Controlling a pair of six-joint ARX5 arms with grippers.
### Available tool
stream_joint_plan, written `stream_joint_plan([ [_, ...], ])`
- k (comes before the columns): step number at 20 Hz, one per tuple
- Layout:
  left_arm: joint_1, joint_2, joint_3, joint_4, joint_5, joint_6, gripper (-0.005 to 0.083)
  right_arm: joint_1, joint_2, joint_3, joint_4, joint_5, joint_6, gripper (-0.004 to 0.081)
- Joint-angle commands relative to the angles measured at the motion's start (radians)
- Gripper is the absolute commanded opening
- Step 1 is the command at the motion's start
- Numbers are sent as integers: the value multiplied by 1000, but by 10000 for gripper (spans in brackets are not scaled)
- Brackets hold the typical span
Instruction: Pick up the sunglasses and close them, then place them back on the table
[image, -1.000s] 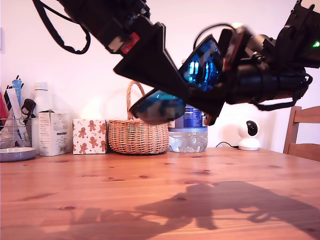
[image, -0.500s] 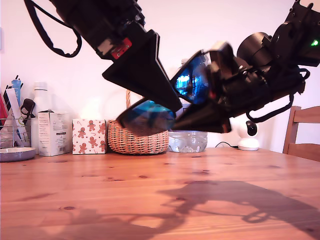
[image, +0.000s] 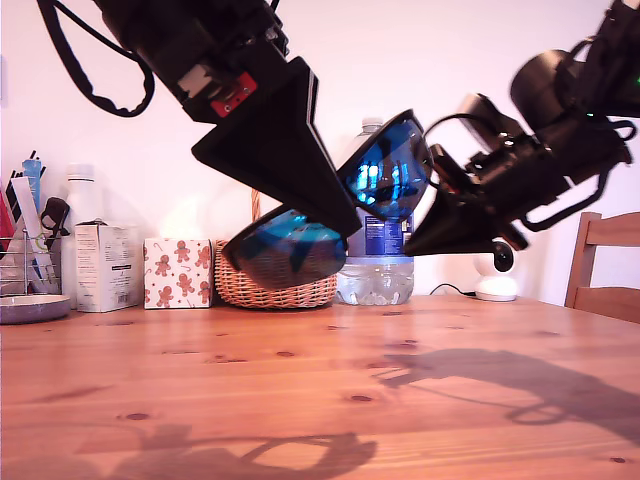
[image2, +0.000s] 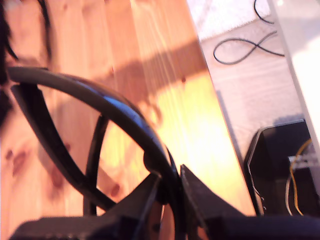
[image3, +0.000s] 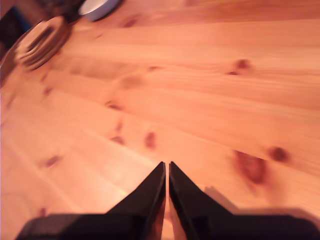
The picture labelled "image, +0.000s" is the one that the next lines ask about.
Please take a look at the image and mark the black sunglasses with blue lenses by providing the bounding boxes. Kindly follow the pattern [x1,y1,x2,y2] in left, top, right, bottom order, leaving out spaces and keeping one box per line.
[221,108,435,290]

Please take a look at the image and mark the wicker basket with handle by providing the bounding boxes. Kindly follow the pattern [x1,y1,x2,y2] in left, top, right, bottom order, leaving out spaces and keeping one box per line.
[213,188,339,310]

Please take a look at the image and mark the blue white paper packet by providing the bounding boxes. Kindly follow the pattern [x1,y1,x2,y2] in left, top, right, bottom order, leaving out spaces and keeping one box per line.
[20,157,46,211]

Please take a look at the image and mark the white printed carton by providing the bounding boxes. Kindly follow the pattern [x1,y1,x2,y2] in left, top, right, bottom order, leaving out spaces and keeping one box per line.
[73,221,141,314]

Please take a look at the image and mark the white insulated bottle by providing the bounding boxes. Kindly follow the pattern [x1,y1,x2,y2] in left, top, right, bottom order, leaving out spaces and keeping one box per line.
[60,162,104,310]

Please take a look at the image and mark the large clear water bottle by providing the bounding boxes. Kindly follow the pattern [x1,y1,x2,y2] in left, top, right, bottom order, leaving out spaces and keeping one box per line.
[333,117,416,307]

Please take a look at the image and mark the wooden chair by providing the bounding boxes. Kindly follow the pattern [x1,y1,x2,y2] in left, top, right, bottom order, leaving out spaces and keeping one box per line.
[563,212,640,324]

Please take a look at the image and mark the gingerbread print tissue box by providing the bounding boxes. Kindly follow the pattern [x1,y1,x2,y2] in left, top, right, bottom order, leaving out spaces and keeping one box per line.
[143,237,214,310]

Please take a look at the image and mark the black camera power cable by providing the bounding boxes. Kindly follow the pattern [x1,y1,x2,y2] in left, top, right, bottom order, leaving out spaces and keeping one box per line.
[429,283,479,299]

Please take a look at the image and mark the black clip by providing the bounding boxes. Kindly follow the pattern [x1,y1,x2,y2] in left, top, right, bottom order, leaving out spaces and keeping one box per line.
[38,196,71,251]

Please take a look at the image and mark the arm's black looped cable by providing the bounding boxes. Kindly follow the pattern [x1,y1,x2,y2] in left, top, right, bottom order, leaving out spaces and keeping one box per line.
[35,0,156,119]
[517,164,609,234]

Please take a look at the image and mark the white tissue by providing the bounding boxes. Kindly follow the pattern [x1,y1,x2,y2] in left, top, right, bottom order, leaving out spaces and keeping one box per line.
[159,197,201,240]

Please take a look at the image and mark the small white round camera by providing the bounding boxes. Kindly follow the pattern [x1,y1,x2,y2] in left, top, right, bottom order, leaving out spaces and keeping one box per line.
[473,239,519,303]

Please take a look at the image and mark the arm's thin camera cable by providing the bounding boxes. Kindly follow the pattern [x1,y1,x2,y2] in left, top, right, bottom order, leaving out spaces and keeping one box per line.
[422,113,479,146]

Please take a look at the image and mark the grey round plate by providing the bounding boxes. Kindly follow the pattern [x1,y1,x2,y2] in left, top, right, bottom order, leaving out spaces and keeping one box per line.
[0,293,72,325]

